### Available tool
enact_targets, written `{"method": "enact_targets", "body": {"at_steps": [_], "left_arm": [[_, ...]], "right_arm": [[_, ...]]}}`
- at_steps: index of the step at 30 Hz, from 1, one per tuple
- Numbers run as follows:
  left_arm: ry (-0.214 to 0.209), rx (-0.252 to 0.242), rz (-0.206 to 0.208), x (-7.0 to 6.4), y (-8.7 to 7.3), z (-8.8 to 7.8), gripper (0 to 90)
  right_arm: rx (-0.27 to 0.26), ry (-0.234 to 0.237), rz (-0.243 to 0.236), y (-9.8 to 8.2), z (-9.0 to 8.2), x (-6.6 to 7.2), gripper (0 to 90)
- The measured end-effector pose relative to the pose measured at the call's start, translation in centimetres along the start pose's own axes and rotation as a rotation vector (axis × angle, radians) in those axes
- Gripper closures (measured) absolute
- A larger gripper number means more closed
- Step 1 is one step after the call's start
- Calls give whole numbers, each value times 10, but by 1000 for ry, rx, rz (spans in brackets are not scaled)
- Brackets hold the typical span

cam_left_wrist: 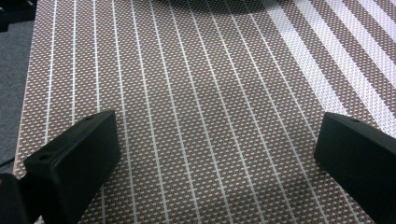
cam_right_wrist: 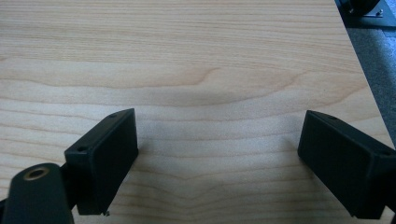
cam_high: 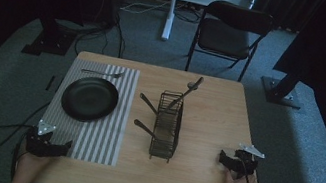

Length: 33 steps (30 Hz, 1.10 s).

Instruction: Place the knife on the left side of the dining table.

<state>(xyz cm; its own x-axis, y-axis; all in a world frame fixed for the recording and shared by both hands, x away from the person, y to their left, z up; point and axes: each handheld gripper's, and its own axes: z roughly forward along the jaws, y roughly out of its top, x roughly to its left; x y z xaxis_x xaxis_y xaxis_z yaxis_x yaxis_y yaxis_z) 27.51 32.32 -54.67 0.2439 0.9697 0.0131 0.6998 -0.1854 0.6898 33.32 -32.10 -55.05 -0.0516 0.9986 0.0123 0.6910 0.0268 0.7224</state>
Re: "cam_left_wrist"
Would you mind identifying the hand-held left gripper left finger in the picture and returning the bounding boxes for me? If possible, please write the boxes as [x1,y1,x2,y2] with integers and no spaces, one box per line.
[23,110,121,224]

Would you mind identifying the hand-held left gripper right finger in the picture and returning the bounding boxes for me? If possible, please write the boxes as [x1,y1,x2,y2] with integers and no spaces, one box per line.
[313,112,396,224]

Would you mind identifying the brown striped woven placemat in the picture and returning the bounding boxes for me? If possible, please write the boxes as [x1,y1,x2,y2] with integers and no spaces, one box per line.
[12,0,396,224]

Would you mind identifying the dark object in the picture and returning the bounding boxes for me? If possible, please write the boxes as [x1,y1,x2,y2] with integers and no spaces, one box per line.
[0,0,38,33]

